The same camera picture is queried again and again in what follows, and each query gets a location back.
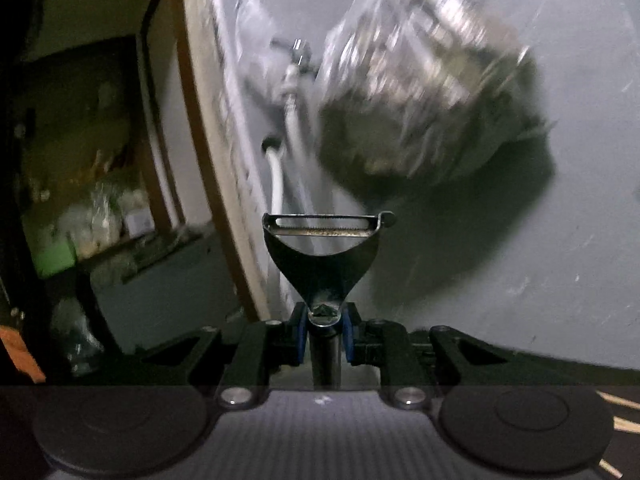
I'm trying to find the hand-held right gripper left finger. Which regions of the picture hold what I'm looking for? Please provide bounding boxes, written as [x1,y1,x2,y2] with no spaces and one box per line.
[139,301,307,407]

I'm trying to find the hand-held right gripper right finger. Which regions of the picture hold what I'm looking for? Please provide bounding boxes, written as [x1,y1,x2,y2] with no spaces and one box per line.
[344,301,507,407]

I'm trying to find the metal peeler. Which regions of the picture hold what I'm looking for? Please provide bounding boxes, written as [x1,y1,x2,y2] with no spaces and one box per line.
[262,211,398,390]

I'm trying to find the grey panel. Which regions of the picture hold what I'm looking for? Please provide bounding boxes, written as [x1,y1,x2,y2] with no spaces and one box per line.
[90,240,246,356]

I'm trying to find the white pipe with black end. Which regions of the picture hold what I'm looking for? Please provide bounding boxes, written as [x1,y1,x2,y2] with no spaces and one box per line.
[261,136,287,221]

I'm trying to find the green object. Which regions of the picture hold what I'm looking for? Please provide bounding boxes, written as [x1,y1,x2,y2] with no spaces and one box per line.
[30,240,77,279]

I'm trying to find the plastic bag with contents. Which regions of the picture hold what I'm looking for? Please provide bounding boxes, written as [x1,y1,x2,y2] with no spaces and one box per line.
[315,0,556,181]

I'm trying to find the metal valve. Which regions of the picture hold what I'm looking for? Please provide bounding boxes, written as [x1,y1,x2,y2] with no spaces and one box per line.
[289,37,314,70]

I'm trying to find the orange object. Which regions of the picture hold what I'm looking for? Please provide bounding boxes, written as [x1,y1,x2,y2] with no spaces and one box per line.
[0,325,47,385]

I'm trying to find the cluttered shelf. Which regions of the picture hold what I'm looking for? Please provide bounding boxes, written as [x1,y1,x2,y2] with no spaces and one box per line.
[15,35,176,281]

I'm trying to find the white hose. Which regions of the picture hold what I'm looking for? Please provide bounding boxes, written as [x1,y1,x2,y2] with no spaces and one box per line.
[282,67,326,256]

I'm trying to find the wooden door frame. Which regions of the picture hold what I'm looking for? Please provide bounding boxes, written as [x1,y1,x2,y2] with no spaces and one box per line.
[167,0,286,321]

